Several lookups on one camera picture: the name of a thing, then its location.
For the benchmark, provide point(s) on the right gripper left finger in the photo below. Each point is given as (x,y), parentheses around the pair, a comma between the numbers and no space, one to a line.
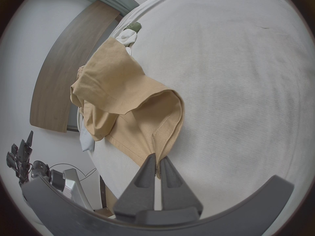
(137,193)

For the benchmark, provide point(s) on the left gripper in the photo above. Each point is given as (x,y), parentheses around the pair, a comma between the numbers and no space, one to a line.
(24,161)

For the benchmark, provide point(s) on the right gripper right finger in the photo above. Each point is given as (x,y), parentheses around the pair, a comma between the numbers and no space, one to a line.
(177,193)

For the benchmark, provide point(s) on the tan shorts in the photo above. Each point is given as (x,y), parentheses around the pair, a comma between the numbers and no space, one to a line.
(118,82)

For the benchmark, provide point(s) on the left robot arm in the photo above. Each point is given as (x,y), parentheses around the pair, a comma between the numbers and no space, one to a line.
(71,183)

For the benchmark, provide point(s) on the bed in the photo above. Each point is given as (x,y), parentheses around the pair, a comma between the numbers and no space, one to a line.
(221,82)

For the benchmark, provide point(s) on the pale blue garment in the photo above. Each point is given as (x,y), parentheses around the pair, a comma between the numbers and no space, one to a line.
(86,139)

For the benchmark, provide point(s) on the white garment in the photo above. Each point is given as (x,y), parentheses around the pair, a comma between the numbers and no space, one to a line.
(126,37)

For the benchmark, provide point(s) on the green garment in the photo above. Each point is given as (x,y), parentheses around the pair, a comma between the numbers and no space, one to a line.
(134,26)

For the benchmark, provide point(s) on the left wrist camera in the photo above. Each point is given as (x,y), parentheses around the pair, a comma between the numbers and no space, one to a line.
(10,160)

